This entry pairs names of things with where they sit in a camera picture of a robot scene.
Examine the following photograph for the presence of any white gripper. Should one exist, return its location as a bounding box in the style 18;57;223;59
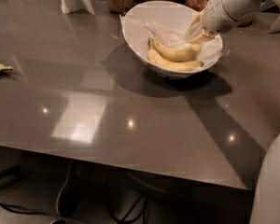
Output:
184;0;237;44

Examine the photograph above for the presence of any yellow banana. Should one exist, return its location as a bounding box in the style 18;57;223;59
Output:
149;38;201;63
147;49;203;72

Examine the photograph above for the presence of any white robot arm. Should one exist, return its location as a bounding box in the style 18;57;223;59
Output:
185;0;280;224

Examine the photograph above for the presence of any white tilted bowl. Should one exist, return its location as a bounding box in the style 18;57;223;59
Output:
119;0;224;79

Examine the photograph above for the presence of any glass cereal jar right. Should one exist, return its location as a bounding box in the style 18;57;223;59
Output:
238;12;258;27

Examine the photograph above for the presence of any white paper napkin liner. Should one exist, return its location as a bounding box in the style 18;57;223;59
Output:
120;14;223;79

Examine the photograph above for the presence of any white cable under table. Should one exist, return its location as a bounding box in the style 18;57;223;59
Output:
55;161;74;217

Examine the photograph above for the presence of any black cable under table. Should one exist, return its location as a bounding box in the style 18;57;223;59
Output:
105;171;148;224

